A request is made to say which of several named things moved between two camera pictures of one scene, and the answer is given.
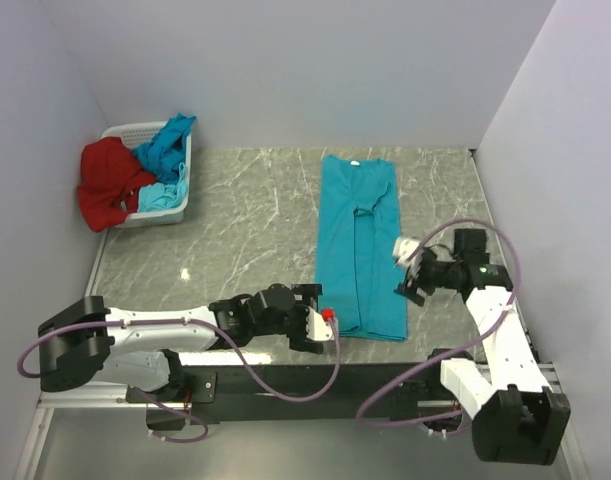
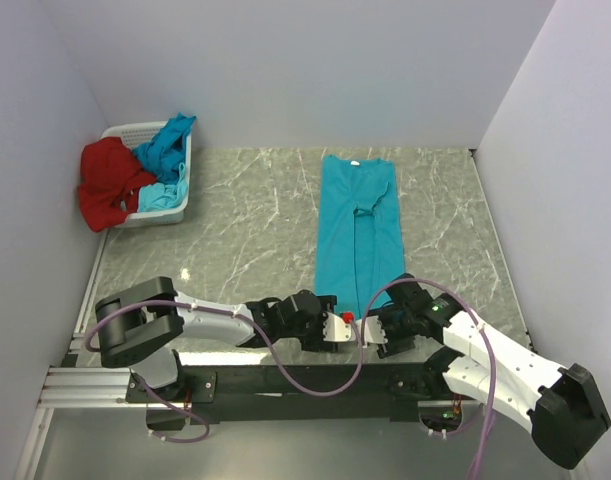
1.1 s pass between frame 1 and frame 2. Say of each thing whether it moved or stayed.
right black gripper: moved
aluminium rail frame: stayed
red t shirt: stayed
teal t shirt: stayed
